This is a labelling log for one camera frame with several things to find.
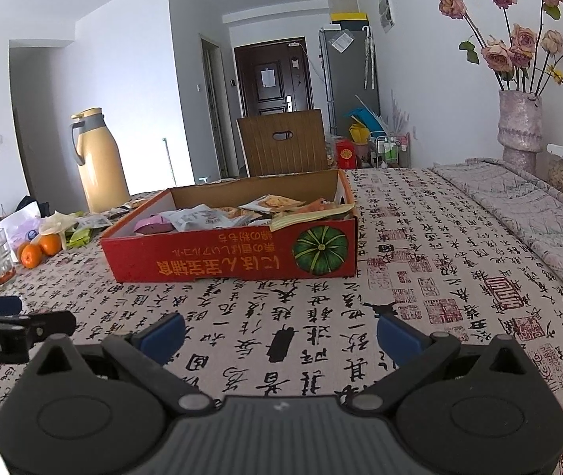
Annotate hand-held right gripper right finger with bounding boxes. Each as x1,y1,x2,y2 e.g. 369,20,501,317
353,313,539,415

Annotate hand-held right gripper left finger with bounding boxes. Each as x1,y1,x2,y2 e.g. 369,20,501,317
24,313,220,419

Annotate red cardboard box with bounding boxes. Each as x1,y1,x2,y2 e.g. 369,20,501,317
99,168,360,284

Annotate pink snack packet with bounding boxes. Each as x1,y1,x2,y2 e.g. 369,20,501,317
134,214,176,234

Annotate pile of mixed snack packets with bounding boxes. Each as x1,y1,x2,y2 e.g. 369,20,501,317
133,193,356,233

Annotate orange mandarin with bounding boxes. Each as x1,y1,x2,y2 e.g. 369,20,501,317
21,243,45,269
39,234,63,257

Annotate calligraphy printed tablecloth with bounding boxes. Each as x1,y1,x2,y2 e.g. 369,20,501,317
0,165,563,461

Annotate white plastic bag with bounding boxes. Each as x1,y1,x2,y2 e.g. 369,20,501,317
0,203,42,248

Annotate green snack packets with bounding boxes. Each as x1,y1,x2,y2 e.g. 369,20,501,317
66,228,93,249

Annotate crumpled cream plastic bag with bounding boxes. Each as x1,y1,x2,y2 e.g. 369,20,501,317
39,210,82,236

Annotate small grey snack packets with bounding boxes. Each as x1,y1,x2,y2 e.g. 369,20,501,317
76,214,114,229

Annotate yellow thermos jug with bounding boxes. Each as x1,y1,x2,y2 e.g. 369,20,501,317
70,107,130,213

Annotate mop pole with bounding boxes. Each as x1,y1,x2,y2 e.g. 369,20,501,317
161,136,176,186

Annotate grey patterned blanket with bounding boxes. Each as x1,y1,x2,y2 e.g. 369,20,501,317
432,157,563,317

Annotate red gift box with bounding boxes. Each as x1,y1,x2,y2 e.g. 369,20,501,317
335,139,358,169

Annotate blue dustpan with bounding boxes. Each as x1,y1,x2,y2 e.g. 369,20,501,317
348,108,383,132

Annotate grey interior door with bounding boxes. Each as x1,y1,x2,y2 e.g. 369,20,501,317
199,34,230,179

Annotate pink textured vase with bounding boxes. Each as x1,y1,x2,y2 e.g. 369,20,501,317
498,90,543,176

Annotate grey refrigerator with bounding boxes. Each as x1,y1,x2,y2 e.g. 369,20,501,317
318,27,381,137

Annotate white folded umbrella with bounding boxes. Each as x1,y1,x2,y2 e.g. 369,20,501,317
362,25,376,91

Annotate dark brown entrance door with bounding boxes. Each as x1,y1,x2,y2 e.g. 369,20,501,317
234,37,313,120

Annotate dried pink roses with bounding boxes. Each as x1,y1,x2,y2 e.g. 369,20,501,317
432,0,563,95

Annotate yellow and black box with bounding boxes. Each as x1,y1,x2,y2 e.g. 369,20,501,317
330,10,370,30

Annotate wire storage rack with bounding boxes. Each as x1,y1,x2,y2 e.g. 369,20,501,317
369,133,411,169

